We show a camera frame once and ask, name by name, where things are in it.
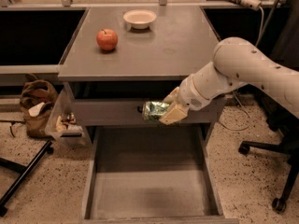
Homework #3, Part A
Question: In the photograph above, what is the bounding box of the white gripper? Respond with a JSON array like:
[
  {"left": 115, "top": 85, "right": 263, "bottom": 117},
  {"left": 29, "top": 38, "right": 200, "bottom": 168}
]
[{"left": 159, "top": 75, "right": 211, "bottom": 125}]

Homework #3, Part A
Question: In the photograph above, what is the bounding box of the crushed green soda can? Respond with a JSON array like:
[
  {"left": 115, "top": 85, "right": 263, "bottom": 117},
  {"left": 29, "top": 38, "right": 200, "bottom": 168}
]
[{"left": 142, "top": 101, "right": 169, "bottom": 122}]

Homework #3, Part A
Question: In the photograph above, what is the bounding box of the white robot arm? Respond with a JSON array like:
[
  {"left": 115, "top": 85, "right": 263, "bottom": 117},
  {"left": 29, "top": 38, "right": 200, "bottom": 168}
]
[{"left": 159, "top": 37, "right": 299, "bottom": 125}]

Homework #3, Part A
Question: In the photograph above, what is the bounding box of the grey drawer cabinet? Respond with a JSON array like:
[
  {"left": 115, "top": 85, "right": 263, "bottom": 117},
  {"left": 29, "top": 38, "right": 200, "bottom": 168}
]
[{"left": 59, "top": 6, "right": 219, "bottom": 141}]

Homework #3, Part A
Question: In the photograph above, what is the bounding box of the open grey middle drawer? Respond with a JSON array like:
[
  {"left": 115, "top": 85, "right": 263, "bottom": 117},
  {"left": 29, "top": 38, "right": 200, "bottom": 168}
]
[{"left": 80, "top": 125, "right": 239, "bottom": 224}]

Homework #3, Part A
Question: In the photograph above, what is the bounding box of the grey top drawer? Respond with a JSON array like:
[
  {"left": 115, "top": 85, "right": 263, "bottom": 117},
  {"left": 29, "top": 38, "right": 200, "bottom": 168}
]
[{"left": 71, "top": 97, "right": 226, "bottom": 126}]

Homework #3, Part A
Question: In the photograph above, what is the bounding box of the white bowl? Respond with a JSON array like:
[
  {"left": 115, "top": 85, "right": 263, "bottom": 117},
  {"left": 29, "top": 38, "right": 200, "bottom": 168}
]
[{"left": 123, "top": 9, "right": 157, "bottom": 30}]

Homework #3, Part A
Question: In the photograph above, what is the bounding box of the red apple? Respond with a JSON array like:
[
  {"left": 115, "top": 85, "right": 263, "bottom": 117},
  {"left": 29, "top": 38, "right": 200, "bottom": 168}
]
[{"left": 96, "top": 29, "right": 118, "bottom": 51}]

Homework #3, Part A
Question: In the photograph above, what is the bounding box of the black office chair base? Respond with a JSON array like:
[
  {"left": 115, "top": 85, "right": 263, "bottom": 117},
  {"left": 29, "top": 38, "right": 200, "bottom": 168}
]
[{"left": 237, "top": 103, "right": 299, "bottom": 214}]

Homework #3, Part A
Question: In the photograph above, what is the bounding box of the clear plastic bin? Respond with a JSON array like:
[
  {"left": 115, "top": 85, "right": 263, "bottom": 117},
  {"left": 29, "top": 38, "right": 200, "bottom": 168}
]
[{"left": 45, "top": 89, "right": 88, "bottom": 146}]

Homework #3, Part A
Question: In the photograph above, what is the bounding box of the brown fabric bag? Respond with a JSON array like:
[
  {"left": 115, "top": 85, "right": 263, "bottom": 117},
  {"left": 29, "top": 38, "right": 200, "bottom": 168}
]
[{"left": 20, "top": 74, "right": 58, "bottom": 138}]

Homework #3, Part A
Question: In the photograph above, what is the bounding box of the black metal stand leg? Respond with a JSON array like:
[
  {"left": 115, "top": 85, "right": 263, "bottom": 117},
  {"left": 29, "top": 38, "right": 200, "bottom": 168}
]
[{"left": 0, "top": 140, "right": 54, "bottom": 217}]

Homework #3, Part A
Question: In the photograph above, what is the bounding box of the black drawer handle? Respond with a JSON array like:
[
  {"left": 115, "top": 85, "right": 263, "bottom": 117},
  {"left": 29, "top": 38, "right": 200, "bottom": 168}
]
[{"left": 137, "top": 106, "right": 143, "bottom": 113}]

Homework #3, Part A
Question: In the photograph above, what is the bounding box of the white cable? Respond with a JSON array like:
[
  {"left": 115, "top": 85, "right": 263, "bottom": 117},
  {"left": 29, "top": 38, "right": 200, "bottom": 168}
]
[{"left": 218, "top": 7, "right": 265, "bottom": 132}]

